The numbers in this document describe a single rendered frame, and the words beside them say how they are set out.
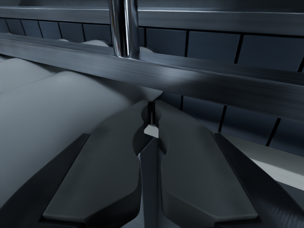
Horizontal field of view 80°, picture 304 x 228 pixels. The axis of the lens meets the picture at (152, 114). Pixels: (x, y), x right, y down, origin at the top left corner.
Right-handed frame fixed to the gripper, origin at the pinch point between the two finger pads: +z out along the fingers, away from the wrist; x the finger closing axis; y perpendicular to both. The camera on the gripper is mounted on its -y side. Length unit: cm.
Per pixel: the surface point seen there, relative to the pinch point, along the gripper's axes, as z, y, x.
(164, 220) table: 10.6, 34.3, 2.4
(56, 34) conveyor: 12.7, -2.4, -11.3
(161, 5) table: 11.4, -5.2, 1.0
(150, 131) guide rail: 2.3, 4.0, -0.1
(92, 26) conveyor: 9.7, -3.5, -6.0
